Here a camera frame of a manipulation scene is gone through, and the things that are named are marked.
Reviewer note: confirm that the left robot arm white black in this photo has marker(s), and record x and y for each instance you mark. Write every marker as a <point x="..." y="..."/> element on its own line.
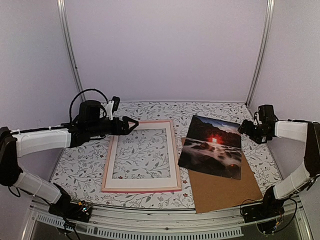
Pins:
<point x="16" y="144"/>

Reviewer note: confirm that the landscape sunset photo print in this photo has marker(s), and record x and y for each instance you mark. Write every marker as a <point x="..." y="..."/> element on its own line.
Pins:
<point x="212" y="147"/>

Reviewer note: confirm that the right aluminium corner post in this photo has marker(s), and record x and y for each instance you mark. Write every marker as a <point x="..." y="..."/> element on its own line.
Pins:
<point x="262" y="50"/>

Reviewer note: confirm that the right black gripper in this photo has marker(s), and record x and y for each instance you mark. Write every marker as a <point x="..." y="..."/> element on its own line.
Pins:
<point x="245" y="128"/>

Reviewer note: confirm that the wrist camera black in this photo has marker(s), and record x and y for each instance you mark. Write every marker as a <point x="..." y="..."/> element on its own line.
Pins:
<point x="92" y="110"/>
<point x="266" y="113"/>

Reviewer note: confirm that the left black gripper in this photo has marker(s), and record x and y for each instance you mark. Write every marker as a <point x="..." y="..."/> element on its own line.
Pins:
<point x="118" y="131"/>

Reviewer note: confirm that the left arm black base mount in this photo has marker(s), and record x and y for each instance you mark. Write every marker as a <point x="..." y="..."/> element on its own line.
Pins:
<point x="80" y="211"/>

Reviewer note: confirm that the aluminium front rail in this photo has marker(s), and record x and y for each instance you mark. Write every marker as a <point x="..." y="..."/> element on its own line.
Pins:
<point x="117" y="223"/>

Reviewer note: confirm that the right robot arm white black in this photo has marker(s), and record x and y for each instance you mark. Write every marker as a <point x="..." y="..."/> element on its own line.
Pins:
<point x="284" y="156"/>

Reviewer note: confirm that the aluminium corner post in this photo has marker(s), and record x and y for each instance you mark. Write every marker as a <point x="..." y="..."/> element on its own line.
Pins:
<point x="61" y="6"/>
<point x="262" y="50"/>

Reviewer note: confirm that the brown cardboard backing board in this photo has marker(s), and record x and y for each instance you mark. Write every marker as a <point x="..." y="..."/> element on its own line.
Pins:
<point x="212" y="192"/>

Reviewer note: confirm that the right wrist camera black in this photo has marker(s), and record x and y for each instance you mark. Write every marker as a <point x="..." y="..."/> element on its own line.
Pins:
<point x="266" y="113"/>

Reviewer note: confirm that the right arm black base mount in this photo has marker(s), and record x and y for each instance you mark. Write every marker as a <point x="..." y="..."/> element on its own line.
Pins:
<point x="253" y="211"/>

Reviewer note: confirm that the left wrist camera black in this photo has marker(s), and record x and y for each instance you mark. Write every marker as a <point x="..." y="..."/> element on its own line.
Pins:
<point x="92" y="110"/>

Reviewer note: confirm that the left aluminium corner post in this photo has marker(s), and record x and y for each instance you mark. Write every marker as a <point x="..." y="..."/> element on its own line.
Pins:
<point x="61" y="6"/>

